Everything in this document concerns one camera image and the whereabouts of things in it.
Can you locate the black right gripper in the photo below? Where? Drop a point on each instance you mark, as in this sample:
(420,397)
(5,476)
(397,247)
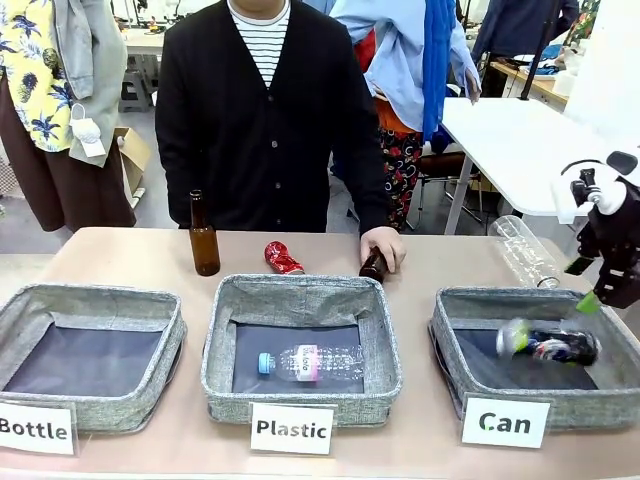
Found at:
(625,240)

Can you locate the crushed dark blue can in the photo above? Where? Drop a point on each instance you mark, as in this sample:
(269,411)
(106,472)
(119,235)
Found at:
(555,345)

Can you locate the large clear plastic bottle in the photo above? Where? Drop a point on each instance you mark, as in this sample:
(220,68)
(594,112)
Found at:
(525,250)

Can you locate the brown glass bottle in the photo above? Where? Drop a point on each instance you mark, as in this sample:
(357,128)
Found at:
(374,267)
(203,245)

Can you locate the crushed red can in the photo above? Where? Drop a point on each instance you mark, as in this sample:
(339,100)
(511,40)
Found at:
(282,259)

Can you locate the person's right forearm black sleeve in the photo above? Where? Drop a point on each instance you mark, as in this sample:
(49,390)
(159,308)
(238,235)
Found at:
(177,185)

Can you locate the person's left forearm black sleeve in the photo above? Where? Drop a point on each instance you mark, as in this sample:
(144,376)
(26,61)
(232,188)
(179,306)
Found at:
(370,185)

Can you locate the grey fabric basket can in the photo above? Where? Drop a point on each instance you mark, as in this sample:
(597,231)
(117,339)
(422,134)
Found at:
(500,305)

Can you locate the white sign reading Can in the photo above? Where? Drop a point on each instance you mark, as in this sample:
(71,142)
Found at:
(505,422)

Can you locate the grey fabric basket plastic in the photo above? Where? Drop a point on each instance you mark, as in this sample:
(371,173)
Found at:
(300,300)

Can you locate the grey fabric basket bottle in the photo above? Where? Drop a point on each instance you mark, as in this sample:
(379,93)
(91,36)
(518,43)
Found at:
(30,310)

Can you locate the person's left hand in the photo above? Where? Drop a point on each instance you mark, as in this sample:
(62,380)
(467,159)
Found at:
(387,242)

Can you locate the white folding table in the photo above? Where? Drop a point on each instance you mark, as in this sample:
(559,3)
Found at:
(520,145)

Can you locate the dark chair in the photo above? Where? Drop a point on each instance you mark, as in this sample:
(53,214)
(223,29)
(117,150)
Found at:
(445,165)

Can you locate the white paper roll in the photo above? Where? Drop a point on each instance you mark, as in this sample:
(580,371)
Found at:
(564,82)

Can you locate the wooden desk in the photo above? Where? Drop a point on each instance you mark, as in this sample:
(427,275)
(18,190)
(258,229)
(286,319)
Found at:
(540,85)

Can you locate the floral patterned trousers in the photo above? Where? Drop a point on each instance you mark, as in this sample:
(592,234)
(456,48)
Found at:
(400,170)

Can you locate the black stand pole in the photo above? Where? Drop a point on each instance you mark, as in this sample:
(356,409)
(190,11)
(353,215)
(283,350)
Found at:
(537,55)

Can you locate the orange red garment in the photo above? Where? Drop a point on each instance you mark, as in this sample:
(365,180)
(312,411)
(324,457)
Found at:
(395,120)

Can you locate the bright blue scarf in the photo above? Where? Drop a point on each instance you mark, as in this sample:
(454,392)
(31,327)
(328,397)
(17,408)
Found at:
(437,65)

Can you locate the person in dark jacket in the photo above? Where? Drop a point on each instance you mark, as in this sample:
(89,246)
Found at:
(520,25)

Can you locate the small bottle with pink label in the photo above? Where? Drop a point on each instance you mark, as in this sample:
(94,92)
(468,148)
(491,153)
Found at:
(310,362)

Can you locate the light blue shirt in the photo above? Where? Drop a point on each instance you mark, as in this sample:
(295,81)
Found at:
(395,65)

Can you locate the white sign reading Plastic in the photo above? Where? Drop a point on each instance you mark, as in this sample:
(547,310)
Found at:
(291,429)

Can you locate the person in black cardigan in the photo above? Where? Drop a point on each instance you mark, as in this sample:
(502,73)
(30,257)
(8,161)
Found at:
(225,125)

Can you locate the cardboard box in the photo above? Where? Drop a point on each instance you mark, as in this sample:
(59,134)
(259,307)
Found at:
(132,157)

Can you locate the grey step stool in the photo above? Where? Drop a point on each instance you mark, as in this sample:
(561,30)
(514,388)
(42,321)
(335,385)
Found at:
(136,92)

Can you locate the white face mask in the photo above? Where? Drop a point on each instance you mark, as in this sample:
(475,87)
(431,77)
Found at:
(86,131)

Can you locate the grey hooded jacket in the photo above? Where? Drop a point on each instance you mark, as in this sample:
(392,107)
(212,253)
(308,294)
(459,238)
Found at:
(100,60)

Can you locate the brown skirt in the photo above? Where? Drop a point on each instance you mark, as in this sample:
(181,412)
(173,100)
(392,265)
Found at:
(55,190)

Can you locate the white sign reading Bottle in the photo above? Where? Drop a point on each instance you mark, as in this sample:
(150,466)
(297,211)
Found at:
(35,429)

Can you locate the yellow floral shirt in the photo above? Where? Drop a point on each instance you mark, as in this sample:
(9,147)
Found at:
(30,75)

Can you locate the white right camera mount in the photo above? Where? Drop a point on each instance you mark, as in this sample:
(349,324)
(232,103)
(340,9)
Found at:
(564,202)

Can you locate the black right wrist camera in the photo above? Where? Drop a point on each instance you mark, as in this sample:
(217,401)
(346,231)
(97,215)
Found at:
(582,189)

